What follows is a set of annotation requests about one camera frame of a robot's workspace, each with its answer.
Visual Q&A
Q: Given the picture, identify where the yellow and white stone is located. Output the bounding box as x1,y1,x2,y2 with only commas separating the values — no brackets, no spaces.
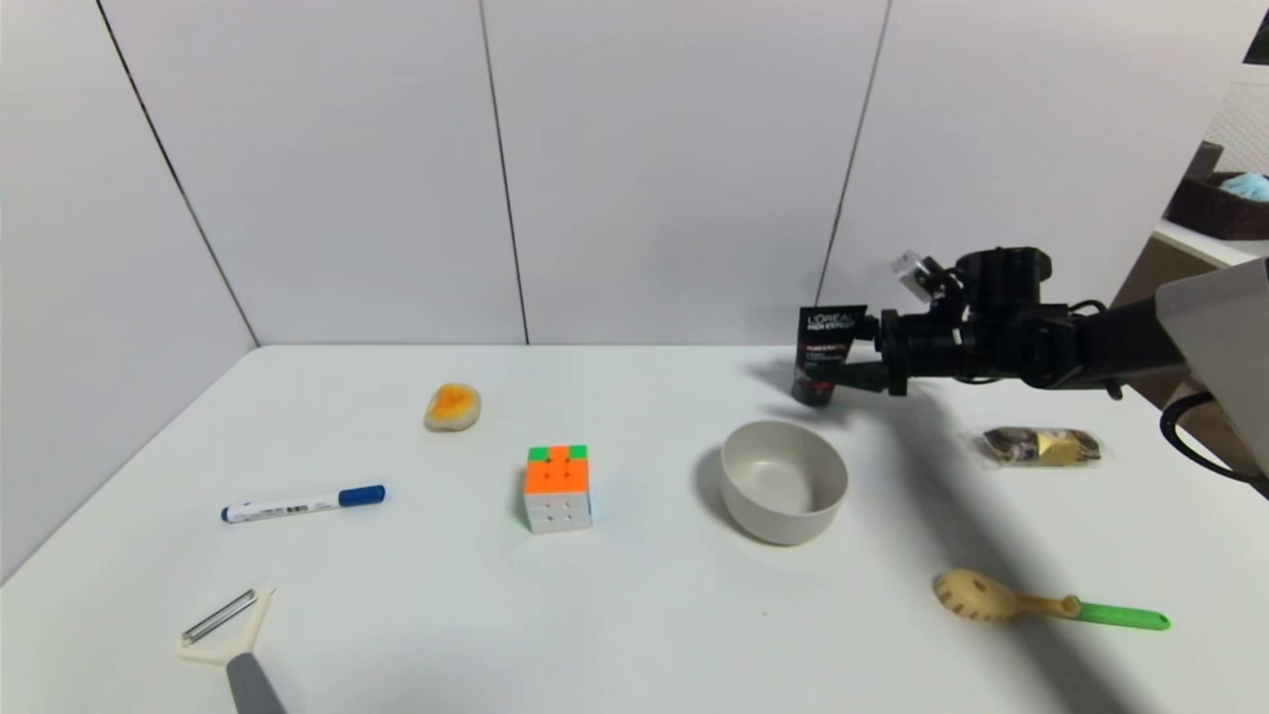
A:
424,383,483,433

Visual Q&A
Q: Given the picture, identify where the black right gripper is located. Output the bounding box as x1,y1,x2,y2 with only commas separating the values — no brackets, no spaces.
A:
806,308,964,397

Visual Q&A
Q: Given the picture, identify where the brown cabinet with white top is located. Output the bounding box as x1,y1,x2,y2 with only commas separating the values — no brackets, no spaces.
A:
1110,220,1269,477

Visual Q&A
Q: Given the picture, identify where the dark woven basket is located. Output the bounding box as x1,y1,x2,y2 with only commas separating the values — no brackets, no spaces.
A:
1166,171,1269,242

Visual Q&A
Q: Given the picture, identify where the beige spoon with green handle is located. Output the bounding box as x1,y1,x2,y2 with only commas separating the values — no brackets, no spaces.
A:
933,568,1172,632

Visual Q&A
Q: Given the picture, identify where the clear wrapped snack packet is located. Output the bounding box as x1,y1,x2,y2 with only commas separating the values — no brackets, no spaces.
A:
977,426,1103,467

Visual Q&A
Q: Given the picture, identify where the colourful puzzle cube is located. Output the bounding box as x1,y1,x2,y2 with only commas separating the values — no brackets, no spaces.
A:
522,444,594,535

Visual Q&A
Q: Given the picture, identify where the beige round bowl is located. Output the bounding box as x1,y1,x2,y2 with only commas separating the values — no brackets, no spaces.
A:
720,420,850,546

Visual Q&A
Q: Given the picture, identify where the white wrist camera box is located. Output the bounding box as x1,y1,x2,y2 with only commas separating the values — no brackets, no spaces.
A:
890,254,945,300

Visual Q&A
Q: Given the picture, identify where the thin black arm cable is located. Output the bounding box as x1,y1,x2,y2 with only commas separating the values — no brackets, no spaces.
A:
1160,392,1269,487

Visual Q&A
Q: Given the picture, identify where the cream peeler with grey handle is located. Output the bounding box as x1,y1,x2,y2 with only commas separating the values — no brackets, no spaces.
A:
177,585,288,714

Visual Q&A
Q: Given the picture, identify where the black cosmetic tube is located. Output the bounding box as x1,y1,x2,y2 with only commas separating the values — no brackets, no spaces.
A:
791,304,869,409

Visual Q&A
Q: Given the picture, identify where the blue and white marker pen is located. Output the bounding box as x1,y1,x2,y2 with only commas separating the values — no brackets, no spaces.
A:
220,485,387,525

